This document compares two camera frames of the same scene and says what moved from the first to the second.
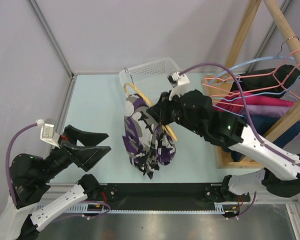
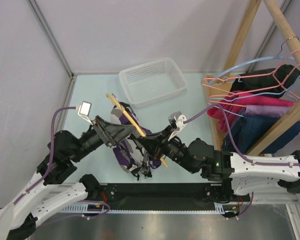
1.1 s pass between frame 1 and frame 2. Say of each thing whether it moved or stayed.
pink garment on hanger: stayed
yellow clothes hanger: moved
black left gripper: moved
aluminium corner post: stayed
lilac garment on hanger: stayed
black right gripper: moved
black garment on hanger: stayed
